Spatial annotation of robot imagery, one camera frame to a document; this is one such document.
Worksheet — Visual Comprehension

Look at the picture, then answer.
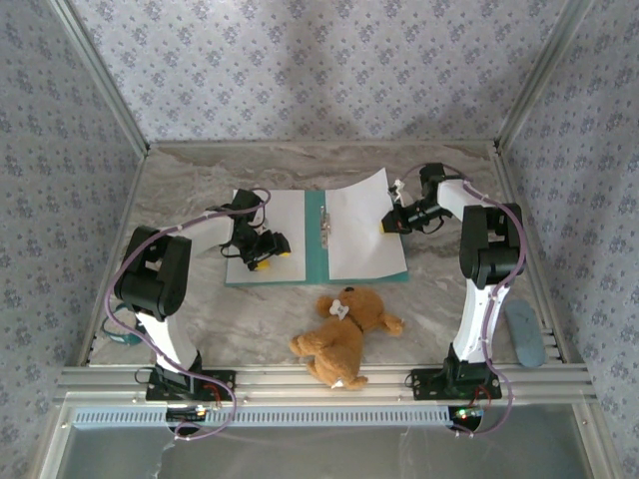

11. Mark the green paper folder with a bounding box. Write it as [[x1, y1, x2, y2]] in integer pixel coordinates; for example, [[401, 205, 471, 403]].
[[224, 188, 410, 287]]

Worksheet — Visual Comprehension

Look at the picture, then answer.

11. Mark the brown teddy bear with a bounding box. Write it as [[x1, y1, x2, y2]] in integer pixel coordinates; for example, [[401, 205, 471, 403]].
[[289, 284, 406, 392]]

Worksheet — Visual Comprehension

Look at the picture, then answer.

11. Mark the blue-grey glasses case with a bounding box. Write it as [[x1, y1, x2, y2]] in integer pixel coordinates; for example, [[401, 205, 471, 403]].
[[502, 297, 547, 369]]

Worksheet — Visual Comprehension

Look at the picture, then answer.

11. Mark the teal alarm clock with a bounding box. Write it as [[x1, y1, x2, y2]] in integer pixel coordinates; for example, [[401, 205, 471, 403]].
[[102, 314, 147, 347]]

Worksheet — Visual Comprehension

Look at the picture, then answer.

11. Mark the grey metal lower panel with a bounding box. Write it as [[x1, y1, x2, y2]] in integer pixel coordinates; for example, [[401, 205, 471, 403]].
[[42, 426, 620, 479]]

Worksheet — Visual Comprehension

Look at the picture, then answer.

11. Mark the thin aluminium table-edge rail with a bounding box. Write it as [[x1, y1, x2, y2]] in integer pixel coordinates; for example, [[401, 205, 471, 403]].
[[148, 140, 498, 149]]

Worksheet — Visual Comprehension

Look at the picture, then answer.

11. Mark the aluminium mounting rail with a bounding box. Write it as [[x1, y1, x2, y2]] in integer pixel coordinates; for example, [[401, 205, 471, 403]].
[[54, 362, 598, 406]]

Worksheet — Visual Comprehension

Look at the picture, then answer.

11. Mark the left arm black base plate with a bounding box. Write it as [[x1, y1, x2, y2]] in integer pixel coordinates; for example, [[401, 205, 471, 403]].
[[145, 367, 237, 403]]

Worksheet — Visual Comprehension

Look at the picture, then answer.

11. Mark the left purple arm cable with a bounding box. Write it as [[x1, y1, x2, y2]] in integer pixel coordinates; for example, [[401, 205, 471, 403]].
[[107, 187, 274, 443]]

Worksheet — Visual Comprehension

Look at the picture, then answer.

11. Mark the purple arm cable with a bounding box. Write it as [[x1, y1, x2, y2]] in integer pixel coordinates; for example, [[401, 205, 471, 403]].
[[398, 162, 528, 441], [107, 187, 274, 443]]

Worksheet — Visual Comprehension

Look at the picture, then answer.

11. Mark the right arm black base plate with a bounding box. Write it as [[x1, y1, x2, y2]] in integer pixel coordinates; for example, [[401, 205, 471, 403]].
[[409, 367, 503, 401]]

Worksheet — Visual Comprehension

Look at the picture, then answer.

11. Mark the grey slotted cable duct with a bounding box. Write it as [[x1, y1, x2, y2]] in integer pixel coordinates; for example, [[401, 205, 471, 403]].
[[73, 405, 458, 429]]

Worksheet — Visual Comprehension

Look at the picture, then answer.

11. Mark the aluminium frame post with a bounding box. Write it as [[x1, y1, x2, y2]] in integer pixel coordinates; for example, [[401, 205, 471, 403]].
[[49, 0, 151, 156], [493, 0, 598, 154]]

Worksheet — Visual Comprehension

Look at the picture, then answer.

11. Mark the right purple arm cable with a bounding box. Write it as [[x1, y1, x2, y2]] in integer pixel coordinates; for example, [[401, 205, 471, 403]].
[[398, 162, 528, 441]]

